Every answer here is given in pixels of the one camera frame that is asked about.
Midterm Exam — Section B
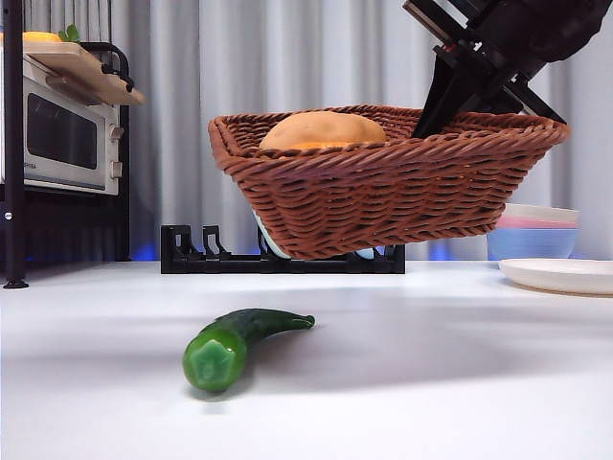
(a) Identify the wooden cutting board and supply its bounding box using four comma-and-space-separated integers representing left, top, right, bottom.
21, 40, 147, 106

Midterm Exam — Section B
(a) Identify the white toaster oven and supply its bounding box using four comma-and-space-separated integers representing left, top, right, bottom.
21, 52, 124, 196

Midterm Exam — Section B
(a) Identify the pale green plate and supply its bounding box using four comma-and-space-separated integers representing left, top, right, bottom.
253, 213, 291, 260

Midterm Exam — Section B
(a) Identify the brown potato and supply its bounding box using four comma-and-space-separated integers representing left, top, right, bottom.
259, 110, 387, 150

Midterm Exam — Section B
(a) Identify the white flat plate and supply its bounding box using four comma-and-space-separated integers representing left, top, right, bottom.
497, 257, 613, 296

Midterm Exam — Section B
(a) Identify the blue bowl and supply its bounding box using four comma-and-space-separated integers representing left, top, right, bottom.
487, 227, 579, 263

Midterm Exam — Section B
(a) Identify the grey curtain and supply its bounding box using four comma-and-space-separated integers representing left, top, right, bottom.
18, 0, 613, 264

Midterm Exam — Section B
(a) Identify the black curved metal handle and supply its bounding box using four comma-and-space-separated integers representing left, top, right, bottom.
79, 41, 134, 92

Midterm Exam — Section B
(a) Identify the pink bowl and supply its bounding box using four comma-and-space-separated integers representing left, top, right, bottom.
495, 215, 579, 230

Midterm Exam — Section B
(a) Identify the brown wicker basket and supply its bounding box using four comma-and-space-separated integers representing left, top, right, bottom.
208, 103, 572, 262

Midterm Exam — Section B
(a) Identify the black shelf frame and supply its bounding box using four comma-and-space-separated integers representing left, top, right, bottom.
0, 0, 131, 290

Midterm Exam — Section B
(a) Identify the green cucumber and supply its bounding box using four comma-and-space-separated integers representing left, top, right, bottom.
182, 309, 316, 394

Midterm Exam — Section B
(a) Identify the black dish rack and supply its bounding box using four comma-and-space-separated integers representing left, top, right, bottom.
160, 223, 406, 275

